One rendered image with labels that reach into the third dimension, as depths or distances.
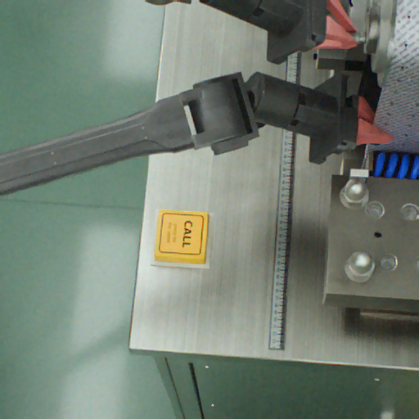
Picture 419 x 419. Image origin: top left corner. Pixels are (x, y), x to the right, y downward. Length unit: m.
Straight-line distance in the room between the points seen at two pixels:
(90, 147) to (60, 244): 1.26
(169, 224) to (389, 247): 0.31
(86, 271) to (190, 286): 0.99
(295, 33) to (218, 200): 0.43
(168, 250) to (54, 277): 1.01
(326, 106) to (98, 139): 0.28
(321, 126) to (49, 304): 1.26
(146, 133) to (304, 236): 0.36
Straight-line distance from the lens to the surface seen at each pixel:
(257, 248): 1.51
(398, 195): 1.41
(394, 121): 1.35
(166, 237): 1.49
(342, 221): 1.39
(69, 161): 1.24
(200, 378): 1.66
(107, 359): 2.41
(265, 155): 1.56
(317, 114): 1.31
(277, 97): 1.28
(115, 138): 1.24
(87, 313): 2.44
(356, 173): 1.39
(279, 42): 1.19
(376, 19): 1.22
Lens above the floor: 2.34
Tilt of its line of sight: 70 degrees down
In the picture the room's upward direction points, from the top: 5 degrees counter-clockwise
